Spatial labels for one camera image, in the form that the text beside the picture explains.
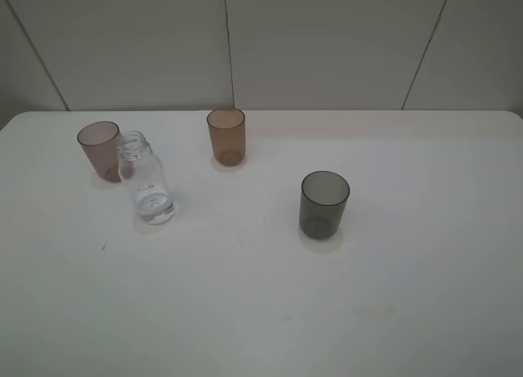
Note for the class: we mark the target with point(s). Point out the orange translucent cup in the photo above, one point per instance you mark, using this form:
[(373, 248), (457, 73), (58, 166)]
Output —
[(227, 134)]

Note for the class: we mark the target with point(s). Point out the pink translucent cup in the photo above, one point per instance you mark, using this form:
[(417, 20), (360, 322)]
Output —
[(99, 143)]

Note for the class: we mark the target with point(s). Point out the dark grey translucent cup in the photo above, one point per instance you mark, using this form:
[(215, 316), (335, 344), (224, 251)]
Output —
[(323, 200)]

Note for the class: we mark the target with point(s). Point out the clear plastic water bottle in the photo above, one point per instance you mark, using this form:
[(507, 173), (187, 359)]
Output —
[(143, 177)]

